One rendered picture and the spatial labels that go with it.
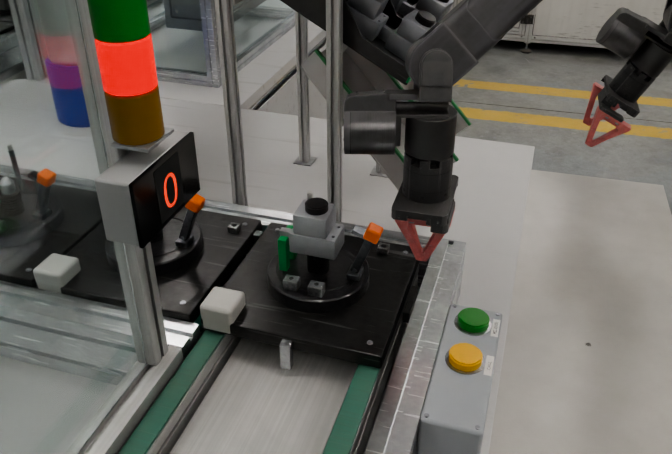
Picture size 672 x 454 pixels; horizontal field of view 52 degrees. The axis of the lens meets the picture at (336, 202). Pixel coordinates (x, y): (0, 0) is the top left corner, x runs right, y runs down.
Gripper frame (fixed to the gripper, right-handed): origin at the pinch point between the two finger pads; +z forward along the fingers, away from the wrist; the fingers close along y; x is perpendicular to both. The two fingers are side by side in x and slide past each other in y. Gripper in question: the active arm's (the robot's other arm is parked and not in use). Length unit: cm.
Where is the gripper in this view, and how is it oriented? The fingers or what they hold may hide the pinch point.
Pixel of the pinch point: (422, 254)
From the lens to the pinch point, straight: 87.9
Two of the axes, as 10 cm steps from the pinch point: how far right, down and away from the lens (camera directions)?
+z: 0.1, 8.6, 5.1
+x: 9.6, 1.3, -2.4
